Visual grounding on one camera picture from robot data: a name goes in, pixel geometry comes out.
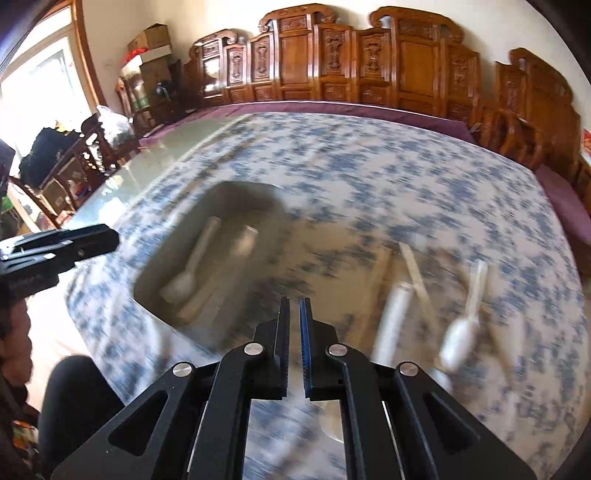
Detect wooden chair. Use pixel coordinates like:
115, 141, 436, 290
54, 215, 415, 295
8, 115, 122, 227
115, 74, 158, 136

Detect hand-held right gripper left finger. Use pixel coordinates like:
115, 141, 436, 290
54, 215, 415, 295
51, 298, 291, 480

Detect white cylindrical spoon handle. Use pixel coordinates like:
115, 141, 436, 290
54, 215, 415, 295
375, 281, 413, 366

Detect clear plastic bag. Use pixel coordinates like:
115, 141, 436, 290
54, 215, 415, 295
96, 104, 138, 145

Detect purple seat cushion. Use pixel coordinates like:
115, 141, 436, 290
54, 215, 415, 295
534, 165, 588, 243
139, 102, 477, 145

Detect grey rectangular tray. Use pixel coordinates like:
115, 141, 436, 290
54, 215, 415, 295
133, 181, 298, 334

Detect black bag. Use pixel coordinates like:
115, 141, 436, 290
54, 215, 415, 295
22, 127, 80, 186

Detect person's black-clad leg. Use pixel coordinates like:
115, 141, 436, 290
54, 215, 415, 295
39, 355, 126, 468

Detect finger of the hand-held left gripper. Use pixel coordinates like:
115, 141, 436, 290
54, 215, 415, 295
0, 224, 119, 274
0, 262, 75, 293

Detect white plastic spoon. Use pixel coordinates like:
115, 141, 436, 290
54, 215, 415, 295
440, 260, 489, 371
158, 216, 223, 304

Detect stack of cardboard boxes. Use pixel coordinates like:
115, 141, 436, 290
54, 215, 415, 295
121, 23, 175, 107

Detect window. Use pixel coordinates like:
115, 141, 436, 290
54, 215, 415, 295
0, 25, 95, 144

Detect long carved wooden bench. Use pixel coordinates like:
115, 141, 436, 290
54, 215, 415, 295
184, 4, 485, 131

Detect blue floral tablecloth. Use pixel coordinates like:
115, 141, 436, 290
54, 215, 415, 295
65, 112, 583, 480

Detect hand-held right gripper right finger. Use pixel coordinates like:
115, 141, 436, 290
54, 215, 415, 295
300, 298, 539, 480

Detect person's left forearm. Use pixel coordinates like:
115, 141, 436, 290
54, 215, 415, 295
0, 295, 37, 418

